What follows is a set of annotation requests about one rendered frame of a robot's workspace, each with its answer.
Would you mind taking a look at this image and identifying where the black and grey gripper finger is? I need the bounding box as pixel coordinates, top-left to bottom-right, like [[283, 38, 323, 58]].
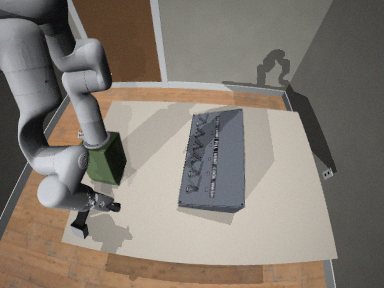
[[106, 202, 121, 212]]

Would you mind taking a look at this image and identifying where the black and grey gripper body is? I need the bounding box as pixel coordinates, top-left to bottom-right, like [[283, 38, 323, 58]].
[[88, 189, 114, 212]]

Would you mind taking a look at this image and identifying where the light grey switch panel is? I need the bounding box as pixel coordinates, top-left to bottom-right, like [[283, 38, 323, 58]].
[[178, 109, 245, 213]]

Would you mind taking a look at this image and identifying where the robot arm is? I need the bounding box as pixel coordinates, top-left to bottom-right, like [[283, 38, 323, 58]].
[[0, 0, 112, 240]]

